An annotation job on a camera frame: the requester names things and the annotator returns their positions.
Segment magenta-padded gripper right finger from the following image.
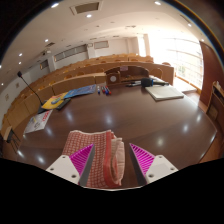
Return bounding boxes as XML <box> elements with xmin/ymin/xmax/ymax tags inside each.
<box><xmin>128</xmin><ymin>142</ymin><xmax>179</xmax><ymax>187</ymax></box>

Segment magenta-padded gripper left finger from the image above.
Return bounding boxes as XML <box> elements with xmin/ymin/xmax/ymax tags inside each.
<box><xmin>45</xmin><ymin>142</ymin><xmax>96</xmax><ymax>187</ymax></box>

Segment red white checkered towel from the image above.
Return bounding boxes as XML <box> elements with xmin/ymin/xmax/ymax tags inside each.
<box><xmin>61</xmin><ymin>129</ymin><xmax>127</xmax><ymax>189</ymax></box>

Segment white printed poster sheet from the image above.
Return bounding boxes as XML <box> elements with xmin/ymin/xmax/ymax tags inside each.
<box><xmin>23</xmin><ymin>109</ymin><xmax>54</xmax><ymax>135</ymax></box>

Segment black remote control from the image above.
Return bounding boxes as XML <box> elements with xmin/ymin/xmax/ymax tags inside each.
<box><xmin>55</xmin><ymin>97</ymin><xmax>72</xmax><ymax>111</ymax></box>

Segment small black-legged side stand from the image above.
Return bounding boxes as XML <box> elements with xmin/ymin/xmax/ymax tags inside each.
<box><xmin>0</xmin><ymin>125</ymin><xmax>21</xmax><ymax>155</ymax></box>

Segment white closed book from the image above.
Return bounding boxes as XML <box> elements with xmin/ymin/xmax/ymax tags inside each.
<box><xmin>144</xmin><ymin>85</ymin><xmax>185</xmax><ymax>102</ymax></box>

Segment blue printed paper sheet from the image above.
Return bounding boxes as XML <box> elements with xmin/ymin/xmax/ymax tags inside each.
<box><xmin>63</xmin><ymin>84</ymin><xmax>98</xmax><ymax>100</ymax></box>

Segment wooden shelf unit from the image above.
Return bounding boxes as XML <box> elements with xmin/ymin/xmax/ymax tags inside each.
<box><xmin>205</xmin><ymin>81</ymin><xmax>224</xmax><ymax>135</ymax></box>

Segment wooden lecture seat rows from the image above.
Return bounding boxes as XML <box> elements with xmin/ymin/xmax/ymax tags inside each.
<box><xmin>0</xmin><ymin>53</ymin><xmax>176</xmax><ymax>132</ymax></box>

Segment black cylindrical device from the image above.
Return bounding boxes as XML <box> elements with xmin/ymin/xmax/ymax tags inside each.
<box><xmin>140</xmin><ymin>77</ymin><xmax>170</xmax><ymax>89</ymax></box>

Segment wooden desk organizer box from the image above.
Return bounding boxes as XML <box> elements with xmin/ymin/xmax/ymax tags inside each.
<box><xmin>105</xmin><ymin>65</ymin><xmax>151</xmax><ymax>88</ymax></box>

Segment black gooseneck desk microphone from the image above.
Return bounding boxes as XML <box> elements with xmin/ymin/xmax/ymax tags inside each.
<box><xmin>16</xmin><ymin>70</ymin><xmax>49</xmax><ymax>115</ymax></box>

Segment large bright window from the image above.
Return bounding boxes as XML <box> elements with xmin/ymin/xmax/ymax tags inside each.
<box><xmin>148</xmin><ymin>33</ymin><xmax>204</xmax><ymax>90</ymax></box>

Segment round ceiling lights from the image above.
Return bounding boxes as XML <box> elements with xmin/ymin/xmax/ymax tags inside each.
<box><xmin>0</xmin><ymin>0</ymin><xmax>194</xmax><ymax>69</ymax></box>

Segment rectangular ceiling air vent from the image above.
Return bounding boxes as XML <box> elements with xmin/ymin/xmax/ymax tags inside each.
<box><xmin>69</xmin><ymin>1</ymin><xmax>103</xmax><ymax>16</ymax></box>

